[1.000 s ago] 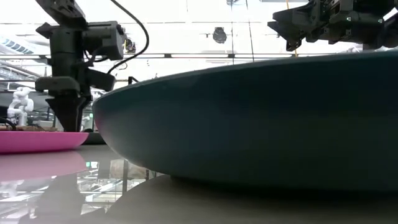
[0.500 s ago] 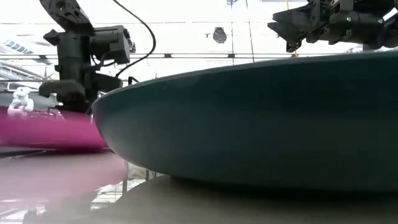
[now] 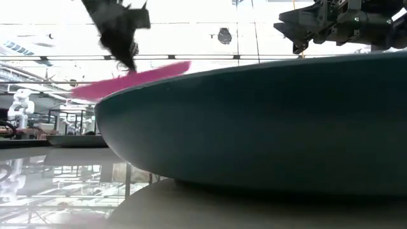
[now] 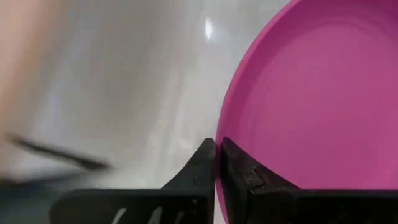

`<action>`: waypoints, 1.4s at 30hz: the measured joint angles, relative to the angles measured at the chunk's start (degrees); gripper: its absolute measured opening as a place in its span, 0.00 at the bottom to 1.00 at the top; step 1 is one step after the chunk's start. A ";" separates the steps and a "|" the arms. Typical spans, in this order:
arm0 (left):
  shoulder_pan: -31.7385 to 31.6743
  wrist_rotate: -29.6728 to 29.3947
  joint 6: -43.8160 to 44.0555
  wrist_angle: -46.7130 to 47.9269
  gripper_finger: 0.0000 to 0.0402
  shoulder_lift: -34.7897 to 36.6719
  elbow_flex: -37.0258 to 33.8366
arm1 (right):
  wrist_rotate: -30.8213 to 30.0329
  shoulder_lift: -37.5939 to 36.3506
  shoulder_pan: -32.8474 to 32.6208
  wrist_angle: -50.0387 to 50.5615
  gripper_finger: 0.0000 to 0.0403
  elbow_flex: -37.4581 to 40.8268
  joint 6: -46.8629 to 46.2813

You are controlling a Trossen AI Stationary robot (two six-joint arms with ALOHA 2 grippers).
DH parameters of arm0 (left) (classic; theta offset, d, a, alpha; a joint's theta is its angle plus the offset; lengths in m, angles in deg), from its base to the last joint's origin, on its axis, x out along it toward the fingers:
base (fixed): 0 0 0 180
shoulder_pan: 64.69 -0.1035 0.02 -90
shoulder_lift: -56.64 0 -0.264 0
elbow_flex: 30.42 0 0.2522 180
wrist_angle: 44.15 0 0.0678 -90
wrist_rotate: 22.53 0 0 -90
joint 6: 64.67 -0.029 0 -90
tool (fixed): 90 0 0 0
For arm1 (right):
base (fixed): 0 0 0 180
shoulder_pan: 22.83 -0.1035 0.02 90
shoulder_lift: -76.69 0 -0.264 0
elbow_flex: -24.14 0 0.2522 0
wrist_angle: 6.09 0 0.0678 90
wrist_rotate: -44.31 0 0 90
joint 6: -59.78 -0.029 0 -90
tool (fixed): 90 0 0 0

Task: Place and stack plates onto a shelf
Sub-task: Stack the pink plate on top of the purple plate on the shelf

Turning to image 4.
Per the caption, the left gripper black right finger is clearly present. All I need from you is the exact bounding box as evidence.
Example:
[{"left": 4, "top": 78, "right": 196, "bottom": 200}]
[{"left": 219, "top": 137, "right": 398, "bottom": 224}]

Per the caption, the pink plate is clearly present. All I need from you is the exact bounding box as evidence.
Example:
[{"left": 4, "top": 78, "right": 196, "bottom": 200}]
[{"left": 215, "top": 0, "right": 398, "bottom": 224}]

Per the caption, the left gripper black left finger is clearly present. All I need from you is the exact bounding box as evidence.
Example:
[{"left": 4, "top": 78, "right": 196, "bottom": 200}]
[{"left": 49, "top": 138, "right": 216, "bottom": 224}]

